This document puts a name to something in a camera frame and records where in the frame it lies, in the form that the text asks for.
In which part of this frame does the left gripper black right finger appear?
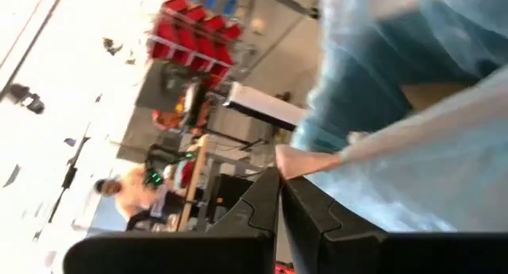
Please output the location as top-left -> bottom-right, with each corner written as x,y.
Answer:
281,176 -> 388,274

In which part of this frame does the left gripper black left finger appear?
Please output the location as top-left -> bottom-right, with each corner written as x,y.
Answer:
206,167 -> 282,274

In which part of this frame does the blue plastic trash bag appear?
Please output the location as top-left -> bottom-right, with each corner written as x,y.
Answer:
275,0 -> 508,233

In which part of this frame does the wooden table top edge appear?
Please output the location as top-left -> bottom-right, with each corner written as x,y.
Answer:
176,133 -> 210,232

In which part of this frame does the person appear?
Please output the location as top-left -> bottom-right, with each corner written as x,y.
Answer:
93,164 -> 167,223

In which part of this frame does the rack of red storage bins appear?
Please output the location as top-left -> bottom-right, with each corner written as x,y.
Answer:
146,0 -> 243,88

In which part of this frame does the black overhead rig camera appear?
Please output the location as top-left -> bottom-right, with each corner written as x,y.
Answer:
2,83 -> 47,115

